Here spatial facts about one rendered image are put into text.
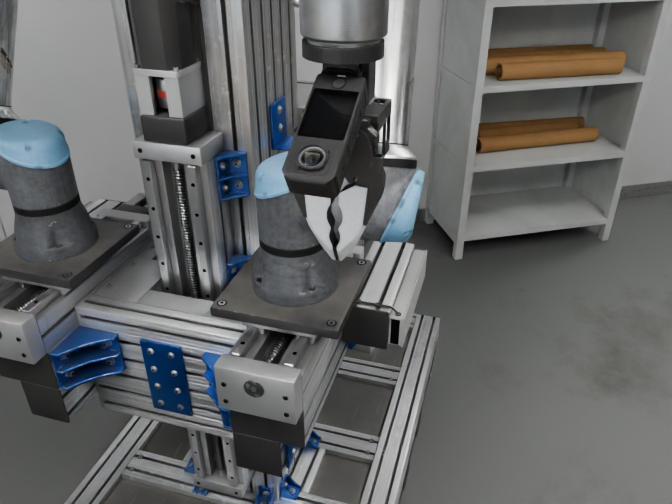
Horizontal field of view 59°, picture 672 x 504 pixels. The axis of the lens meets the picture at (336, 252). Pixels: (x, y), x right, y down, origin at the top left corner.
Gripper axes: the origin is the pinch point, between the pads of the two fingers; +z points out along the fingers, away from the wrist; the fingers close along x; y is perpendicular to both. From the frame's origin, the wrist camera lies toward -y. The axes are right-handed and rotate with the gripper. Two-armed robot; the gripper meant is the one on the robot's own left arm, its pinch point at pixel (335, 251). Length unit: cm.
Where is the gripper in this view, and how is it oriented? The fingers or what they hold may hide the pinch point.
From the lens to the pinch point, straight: 59.8
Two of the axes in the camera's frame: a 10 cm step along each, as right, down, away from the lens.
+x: -9.6, -1.5, 2.4
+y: 2.8, -4.9, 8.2
